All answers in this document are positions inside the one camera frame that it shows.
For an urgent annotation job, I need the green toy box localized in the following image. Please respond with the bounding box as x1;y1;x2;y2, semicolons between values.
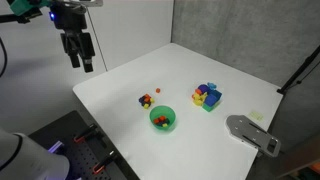
201;102;219;113

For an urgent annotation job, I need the purple toy ball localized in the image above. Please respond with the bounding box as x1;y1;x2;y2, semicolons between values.
197;83;211;95

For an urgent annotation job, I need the black mounting bar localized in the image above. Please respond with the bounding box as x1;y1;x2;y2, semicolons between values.
0;13;32;25

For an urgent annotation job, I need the black orange clamp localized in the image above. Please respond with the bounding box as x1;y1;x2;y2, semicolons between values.
73;123;99;144
92;151;118;175

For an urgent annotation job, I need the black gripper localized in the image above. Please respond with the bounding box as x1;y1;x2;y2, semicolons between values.
49;0;97;74

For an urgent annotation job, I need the brown wooden shelf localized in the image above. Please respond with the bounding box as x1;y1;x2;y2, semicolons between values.
263;133;320;180

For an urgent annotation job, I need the pale yellow sticker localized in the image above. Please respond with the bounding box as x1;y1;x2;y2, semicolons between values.
248;111;265;122

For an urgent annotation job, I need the grey metal mounting plate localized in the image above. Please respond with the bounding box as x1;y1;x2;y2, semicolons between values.
226;114;282;159

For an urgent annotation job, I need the light blue toy piece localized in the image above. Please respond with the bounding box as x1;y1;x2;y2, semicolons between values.
206;81;218;91

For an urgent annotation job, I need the yellow toy piece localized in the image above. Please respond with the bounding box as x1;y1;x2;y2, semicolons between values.
191;93;208;107

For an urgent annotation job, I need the black perforated base board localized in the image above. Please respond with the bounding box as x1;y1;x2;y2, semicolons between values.
28;110;141;180

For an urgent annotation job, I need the blue toy box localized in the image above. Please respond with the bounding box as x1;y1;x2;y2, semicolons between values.
203;89;223;108

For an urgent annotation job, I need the green plastic bowl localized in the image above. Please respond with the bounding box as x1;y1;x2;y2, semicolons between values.
149;105;177;134

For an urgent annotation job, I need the black tripod stand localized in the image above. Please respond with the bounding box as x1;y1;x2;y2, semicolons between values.
276;44;320;95

